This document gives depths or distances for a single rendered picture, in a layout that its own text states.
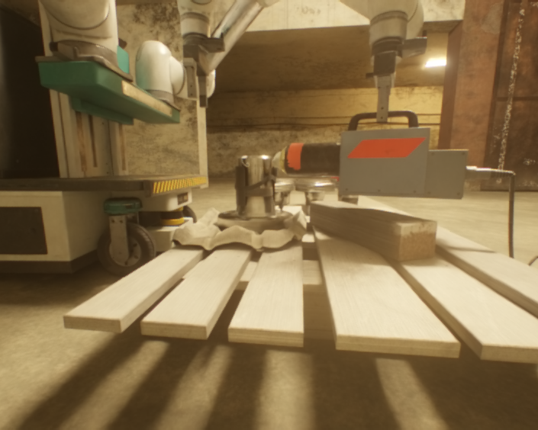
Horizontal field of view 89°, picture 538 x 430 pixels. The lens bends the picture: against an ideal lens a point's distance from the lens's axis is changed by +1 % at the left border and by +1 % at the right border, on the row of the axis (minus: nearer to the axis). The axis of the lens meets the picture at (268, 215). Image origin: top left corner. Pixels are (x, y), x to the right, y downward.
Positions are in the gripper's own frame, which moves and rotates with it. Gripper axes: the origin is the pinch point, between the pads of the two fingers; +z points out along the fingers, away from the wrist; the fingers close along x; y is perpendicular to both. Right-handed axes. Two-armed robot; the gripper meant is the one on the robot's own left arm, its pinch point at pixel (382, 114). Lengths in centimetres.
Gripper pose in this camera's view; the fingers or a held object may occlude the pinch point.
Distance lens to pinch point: 83.6
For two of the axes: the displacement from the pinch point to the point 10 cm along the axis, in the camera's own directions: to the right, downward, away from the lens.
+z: 0.0, 9.9, 1.7
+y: -9.1, -0.7, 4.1
